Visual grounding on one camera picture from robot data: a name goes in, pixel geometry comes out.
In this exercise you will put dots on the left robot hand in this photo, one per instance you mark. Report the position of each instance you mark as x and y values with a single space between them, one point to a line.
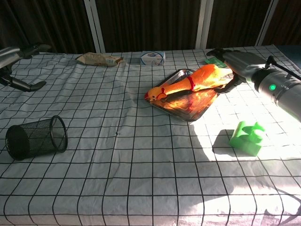
9 55

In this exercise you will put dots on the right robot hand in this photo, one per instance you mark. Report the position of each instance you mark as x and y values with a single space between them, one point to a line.
244 64

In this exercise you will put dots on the yellow rubber chicken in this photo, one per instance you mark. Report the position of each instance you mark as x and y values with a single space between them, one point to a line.
202 78

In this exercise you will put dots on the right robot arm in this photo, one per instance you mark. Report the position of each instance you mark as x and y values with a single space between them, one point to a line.
282 91

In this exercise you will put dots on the rectangular metal tray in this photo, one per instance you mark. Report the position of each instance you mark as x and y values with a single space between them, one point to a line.
188 106

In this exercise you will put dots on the green foil packet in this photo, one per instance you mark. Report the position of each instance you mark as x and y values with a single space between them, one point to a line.
217 63

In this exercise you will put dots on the green plastic block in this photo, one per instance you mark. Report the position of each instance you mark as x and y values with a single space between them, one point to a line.
244 141

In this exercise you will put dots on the black mesh pen cup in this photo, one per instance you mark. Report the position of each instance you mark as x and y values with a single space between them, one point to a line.
30 139

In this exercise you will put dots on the brown snack wrapper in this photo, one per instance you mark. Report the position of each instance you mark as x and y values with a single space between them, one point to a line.
98 59

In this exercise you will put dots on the white blue soap box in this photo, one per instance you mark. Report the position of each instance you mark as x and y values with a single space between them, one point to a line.
152 58

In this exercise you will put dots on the white black checkered tablecloth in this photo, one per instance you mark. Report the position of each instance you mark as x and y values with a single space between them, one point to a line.
131 164

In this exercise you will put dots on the white window frame post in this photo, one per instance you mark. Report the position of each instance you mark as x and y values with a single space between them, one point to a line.
266 22
204 23
95 26

